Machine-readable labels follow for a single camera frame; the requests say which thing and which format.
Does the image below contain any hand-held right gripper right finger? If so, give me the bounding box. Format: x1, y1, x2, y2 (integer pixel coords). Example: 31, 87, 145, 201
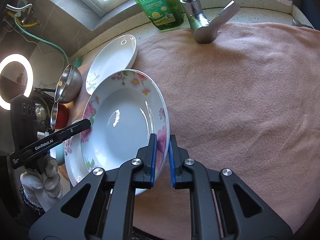
169, 134, 293, 240

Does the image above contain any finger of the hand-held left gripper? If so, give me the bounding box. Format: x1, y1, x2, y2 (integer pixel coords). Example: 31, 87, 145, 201
54, 119, 92, 142

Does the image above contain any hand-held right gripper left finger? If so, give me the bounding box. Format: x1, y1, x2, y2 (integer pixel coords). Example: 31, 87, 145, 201
28, 133, 158, 240

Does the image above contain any stainless steel bowl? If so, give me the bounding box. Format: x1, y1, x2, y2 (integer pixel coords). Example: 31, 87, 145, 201
50, 102, 69, 130
54, 64, 83, 104

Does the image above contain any floral rim plate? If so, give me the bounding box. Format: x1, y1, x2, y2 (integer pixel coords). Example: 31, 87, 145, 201
64, 136, 87, 187

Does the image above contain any pink floral deep plate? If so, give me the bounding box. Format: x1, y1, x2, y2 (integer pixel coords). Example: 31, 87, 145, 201
80, 69, 170, 197

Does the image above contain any white plate with grey print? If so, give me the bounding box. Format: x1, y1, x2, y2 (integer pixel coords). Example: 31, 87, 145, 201
85, 34, 138, 95

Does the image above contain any person's left forearm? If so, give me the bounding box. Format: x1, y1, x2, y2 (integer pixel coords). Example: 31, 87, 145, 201
18, 189, 50, 227

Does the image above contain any person's left hand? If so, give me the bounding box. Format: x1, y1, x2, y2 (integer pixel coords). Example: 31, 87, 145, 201
20, 157, 63, 207

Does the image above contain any light blue bowl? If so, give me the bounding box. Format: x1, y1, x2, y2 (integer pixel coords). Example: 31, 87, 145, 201
55, 147, 66, 167

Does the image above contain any pink towel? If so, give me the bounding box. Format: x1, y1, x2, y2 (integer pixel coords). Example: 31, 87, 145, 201
67, 22, 320, 238

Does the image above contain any chrome faucet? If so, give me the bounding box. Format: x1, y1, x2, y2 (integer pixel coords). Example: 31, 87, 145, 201
175, 0, 241, 45

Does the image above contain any green dish soap bottle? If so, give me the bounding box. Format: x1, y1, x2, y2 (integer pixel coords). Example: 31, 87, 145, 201
126, 0, 187, 32

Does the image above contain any white ring light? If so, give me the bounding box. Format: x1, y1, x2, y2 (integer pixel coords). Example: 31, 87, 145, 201
0, 55, 34, 110

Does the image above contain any green cable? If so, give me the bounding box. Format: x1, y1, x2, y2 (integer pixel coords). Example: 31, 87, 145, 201
14, 16, 70, 66

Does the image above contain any metal wall valve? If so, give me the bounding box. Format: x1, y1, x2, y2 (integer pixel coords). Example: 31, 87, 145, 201
5, 3, 39, 28

